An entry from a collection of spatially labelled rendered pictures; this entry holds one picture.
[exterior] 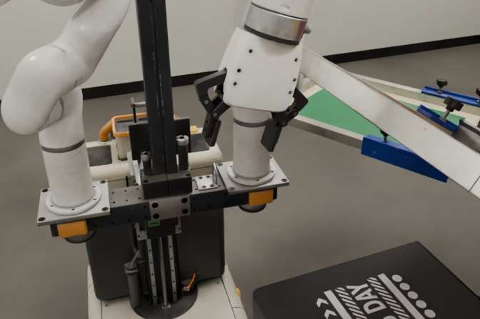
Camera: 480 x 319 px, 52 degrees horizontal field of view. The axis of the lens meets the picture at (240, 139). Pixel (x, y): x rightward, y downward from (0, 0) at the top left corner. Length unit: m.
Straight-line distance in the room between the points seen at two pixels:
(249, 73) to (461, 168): 0.27
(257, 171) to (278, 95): 0.58
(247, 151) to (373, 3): 4.48
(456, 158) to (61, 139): 0.79
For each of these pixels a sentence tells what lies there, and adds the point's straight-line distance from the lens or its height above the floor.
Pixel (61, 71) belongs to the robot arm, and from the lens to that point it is 0.94.
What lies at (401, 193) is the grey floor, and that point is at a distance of 3.35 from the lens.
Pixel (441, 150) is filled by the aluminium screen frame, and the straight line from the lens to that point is 0.60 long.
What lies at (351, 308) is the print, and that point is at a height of 0.95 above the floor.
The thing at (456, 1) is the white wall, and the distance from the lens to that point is 6.31.
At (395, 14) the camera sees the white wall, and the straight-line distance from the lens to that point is 5.78.
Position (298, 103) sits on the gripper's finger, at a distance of 0.69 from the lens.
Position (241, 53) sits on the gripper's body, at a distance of 0.61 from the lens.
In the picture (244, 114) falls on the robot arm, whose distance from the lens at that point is 1.14.
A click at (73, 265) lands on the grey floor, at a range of 2.81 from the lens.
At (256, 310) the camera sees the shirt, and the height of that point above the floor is 0.92.
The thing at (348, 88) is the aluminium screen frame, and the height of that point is 1.54.
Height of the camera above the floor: 1.81
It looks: 28 degrees down
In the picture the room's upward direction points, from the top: straight up
